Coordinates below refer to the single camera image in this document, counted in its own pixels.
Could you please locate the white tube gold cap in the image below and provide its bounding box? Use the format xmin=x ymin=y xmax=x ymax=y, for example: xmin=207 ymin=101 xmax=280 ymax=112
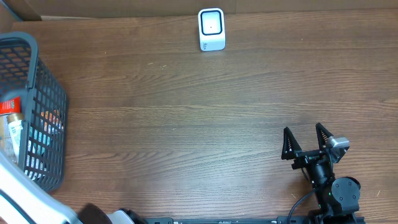
xmin=6 ymin=113 xmax=24 ymax=162

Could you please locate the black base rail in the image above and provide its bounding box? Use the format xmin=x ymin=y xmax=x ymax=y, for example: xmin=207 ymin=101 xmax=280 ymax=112
xmin=144 ymin=216 xmax=366 ymax=224

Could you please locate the white barcode scanner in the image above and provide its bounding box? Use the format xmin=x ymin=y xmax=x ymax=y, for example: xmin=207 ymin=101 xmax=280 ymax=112
xmin=198 ymin=7 xmax=226 ymax=52

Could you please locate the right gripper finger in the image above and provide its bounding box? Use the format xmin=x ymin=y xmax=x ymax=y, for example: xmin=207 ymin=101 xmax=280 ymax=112
xmin=315 ymin=123 xmax=333 ymax=149
xmin=281 ymin=127 xmax=302 ymax=160

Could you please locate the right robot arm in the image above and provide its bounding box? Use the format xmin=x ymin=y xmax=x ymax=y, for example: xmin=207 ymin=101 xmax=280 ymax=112
xmin=277 ymin=123 xmax=365 ymax=223

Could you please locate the orange noodle package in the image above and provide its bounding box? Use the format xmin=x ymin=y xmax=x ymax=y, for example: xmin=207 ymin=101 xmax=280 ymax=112
xmin=0 ymin=96 xmax=21 ymax=116

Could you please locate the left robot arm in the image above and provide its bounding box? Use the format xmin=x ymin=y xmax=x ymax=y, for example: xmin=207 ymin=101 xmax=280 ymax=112
xmin=1 ymin=154 xmax=146 ymax=224

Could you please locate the dark grey plastic basket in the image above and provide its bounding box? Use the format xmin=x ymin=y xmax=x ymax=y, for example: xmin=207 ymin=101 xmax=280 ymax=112
xmin=1 ymin=32 xmax=69 ymax=192

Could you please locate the teal snack packet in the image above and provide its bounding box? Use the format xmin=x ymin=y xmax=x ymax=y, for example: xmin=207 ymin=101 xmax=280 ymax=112
xmin=28 ymin=127 xmax=52 ymax=156

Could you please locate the small orange snack packet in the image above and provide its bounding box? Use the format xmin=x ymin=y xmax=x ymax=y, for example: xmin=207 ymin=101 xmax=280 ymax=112
xmin=40 ymin=110 xmax=64 ymax=134

